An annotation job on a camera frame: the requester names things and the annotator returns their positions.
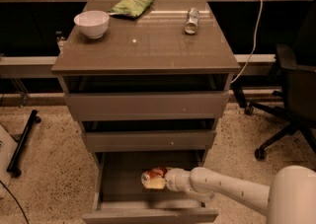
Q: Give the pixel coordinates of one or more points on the white bowl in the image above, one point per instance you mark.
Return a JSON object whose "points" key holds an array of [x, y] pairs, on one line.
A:
{"points": [[92, 24]]}

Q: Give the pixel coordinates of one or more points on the open grey bottom drawer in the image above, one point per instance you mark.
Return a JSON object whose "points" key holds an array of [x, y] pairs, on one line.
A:
{"points": [[121, 198]]}

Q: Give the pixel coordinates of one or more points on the orange red soda can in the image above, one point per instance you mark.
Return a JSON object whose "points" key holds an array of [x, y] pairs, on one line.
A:
{"points": [[155, 173]]}

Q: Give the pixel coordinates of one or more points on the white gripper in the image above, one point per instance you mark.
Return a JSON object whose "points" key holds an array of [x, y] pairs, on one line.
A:
{"points": [[172, 179]]}

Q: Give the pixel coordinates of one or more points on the white board on floor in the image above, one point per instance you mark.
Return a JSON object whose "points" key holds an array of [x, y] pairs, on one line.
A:
{"points": [[7, 148]]}

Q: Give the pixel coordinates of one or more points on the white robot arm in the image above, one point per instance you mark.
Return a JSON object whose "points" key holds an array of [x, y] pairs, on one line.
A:
{"points": [[289, 199]]}

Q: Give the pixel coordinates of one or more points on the grey middle drawer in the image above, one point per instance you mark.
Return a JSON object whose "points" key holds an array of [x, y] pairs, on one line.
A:
{"points": [[148, 140]]}

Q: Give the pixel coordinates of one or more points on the black wheeled stand leg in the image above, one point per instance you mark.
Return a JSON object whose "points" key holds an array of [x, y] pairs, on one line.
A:
{"points": [[13, 167]]}

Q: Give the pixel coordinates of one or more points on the black office chair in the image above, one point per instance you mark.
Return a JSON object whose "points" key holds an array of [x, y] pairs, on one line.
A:
{"points": [[297, 65]]}

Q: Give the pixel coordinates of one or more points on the green chip bag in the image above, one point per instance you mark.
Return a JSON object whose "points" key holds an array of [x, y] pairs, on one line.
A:
{"points": [[130, 8]]}

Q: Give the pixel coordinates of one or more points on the silver can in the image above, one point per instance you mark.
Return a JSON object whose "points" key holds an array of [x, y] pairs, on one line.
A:
{"points": [[191, 25]]}

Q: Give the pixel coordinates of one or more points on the grey drawer cabinet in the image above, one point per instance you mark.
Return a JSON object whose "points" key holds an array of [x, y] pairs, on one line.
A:
{"points": [[152, 54]]}

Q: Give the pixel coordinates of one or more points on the grey top drawer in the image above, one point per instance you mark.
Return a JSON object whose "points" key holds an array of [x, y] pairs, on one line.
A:
{"points": [[142, 106]]}

